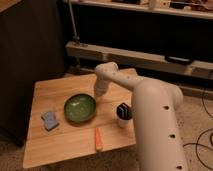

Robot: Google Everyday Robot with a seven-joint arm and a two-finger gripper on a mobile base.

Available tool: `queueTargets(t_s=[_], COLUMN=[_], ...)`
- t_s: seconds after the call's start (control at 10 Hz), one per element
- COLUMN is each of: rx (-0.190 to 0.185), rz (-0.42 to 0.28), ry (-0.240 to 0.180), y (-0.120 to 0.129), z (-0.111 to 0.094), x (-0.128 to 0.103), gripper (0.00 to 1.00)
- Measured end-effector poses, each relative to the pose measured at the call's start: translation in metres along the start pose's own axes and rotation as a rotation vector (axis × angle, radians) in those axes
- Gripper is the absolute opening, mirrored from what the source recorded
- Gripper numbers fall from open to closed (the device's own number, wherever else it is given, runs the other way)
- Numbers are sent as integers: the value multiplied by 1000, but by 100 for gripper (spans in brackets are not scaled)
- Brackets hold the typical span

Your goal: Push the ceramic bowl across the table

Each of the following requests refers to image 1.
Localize wooden shelf beam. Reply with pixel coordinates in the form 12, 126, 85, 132
66, 41, 213, 78

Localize green ceramic bowl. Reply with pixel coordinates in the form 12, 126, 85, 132
64, 94, 96, 123

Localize blue sponge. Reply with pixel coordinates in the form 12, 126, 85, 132
41, 111, 59, 131

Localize upper wooden shelf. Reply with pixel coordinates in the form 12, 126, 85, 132
63, 0, 213, 20

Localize wooden table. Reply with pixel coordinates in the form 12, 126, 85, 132
23, 74, 135, 169

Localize orange carrot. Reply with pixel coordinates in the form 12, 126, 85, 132
95, 127, 103, 152

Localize metal pole stand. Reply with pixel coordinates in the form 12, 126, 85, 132
68, 0, 81, 74

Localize black handle on shelf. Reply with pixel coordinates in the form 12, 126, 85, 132
164, 56, 194, 66

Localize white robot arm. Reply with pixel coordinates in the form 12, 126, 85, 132
94, 62, 188, 171

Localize black cable on floor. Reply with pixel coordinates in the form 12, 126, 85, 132
182, 71, 213, 162

